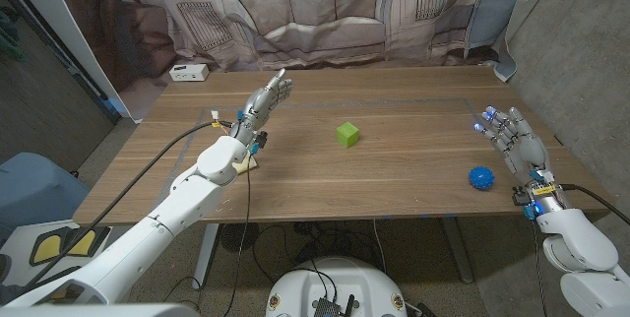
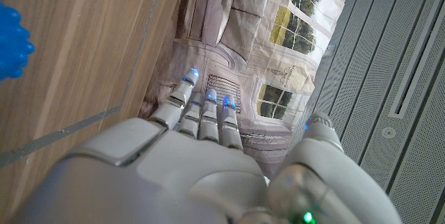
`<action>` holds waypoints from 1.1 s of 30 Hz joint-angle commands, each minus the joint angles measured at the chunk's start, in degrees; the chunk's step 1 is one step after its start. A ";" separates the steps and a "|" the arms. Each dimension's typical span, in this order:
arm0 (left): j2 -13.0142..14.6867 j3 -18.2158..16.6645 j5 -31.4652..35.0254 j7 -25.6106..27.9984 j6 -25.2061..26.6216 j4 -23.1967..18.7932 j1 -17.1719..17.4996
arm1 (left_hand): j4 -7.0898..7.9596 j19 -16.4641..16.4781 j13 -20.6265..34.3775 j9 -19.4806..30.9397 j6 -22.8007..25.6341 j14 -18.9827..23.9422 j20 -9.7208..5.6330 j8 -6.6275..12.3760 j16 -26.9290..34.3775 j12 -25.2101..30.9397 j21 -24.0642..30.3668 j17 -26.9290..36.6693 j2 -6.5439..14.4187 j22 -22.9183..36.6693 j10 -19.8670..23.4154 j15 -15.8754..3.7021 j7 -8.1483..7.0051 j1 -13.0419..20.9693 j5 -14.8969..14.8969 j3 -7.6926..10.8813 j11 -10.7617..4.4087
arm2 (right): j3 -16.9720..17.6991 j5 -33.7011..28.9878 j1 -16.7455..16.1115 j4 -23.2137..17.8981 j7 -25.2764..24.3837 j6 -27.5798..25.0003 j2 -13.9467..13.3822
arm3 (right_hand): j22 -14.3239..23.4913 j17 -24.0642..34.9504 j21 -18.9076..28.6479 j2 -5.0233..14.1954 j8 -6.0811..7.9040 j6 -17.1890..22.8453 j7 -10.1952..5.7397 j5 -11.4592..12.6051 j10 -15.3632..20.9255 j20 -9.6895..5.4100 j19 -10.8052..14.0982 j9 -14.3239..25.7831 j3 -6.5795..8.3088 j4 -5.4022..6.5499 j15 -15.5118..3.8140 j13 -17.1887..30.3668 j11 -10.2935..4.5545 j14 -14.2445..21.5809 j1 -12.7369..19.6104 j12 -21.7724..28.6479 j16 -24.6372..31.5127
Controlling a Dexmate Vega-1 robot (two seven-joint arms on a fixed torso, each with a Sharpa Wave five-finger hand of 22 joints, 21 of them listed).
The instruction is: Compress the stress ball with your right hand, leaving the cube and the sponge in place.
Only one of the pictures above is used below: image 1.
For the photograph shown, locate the black computer on torso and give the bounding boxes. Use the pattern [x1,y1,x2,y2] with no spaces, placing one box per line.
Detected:
[312,294,356,317]

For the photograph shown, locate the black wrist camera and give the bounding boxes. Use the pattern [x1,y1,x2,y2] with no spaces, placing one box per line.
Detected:
[249,130,270,155]
[511,186,536,221]

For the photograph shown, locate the white table leg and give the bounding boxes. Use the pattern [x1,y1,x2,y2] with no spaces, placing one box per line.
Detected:
[192,222,221,289]

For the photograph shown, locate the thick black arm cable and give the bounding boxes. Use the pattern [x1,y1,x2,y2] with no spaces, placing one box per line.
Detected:
[559,183,630,225]
[19,119,232,291]

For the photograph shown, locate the blue spiky stress ball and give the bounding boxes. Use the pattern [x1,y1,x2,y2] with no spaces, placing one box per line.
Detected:
[468,165,496,191]

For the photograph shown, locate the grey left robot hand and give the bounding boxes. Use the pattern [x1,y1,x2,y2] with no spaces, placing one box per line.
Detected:
[228,67,295,149]

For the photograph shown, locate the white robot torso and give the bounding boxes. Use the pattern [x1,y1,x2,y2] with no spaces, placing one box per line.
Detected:
[265,256,409,317]

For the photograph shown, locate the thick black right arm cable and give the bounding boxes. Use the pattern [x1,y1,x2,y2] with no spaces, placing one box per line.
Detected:
[559,183,630,225]

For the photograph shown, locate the grey table leg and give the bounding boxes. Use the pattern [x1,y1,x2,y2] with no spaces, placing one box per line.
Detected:
[441,217,474,285]

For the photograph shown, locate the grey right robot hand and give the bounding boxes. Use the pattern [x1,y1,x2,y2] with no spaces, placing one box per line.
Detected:
[472,105,552,179]

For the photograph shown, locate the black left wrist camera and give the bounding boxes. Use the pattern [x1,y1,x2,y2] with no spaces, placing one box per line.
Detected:
[249,130,270,155]

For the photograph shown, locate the black floor cable bundle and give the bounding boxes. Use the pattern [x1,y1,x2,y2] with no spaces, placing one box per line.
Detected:
[250,221,390,284]

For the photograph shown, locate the white partition board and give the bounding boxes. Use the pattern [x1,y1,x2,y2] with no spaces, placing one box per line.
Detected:
[0,0,135,122]

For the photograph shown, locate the white floor platform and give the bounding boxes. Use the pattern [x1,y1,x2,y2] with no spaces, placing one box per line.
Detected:
[0,218,115,288]

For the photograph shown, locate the black yellow foot pedal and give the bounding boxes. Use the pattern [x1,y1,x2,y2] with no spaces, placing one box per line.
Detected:
[29,225,112,267]

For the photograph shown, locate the thin black hanging cable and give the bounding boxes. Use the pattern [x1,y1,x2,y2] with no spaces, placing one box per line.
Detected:
[220,152,253,317]

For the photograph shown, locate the printed sofa backdrop cloth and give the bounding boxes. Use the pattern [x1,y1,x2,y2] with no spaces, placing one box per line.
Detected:
[46,0,498,121]

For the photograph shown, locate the round black floor device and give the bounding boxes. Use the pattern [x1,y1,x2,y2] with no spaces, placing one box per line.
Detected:
[220,222,260,254]

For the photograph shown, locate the green cube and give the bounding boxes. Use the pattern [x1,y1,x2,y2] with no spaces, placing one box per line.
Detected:
[336,121,361,150]

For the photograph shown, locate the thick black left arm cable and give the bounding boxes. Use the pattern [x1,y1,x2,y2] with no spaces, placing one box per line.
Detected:
[19,119,232,291]

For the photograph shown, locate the white power strip box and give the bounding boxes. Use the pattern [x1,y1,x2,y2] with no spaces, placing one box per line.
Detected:
[168,63,211,83]

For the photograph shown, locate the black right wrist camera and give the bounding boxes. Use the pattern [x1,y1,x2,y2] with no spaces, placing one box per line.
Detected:
[511,186,536,221]

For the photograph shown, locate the yellow sponge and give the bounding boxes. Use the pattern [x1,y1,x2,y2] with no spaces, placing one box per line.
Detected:
[231,155,259,176]

